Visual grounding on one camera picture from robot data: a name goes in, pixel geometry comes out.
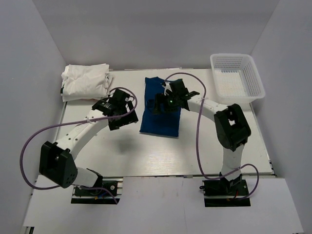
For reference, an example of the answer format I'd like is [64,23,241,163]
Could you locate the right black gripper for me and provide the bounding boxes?
[153,93,180,115]

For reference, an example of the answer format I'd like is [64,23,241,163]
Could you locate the blue printed t shirt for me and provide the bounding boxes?
[139,77,181,137]

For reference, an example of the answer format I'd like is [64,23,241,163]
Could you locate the white t shirt stack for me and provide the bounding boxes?
[60,63,114,102]

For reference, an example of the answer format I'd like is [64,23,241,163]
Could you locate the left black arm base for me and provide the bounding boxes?
[71,178,123,205]

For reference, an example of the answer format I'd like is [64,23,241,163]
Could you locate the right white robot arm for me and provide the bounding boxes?
[153,80,251,195]

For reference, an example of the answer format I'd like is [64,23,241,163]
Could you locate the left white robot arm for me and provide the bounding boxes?
[39,87,138,195]

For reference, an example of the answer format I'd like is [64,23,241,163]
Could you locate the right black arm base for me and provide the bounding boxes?
[199,174,251,208]

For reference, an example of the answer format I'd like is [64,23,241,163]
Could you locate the white perforated plastic basket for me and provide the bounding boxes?
[210,53,265,105]

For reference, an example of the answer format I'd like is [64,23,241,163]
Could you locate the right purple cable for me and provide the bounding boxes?
[162,72,259,201]

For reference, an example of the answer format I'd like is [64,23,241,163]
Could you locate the purple cable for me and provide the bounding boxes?
[162,72,259,201]
[19,87,139,204]

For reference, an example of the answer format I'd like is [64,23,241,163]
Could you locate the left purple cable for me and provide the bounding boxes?
[19,87,139,204]

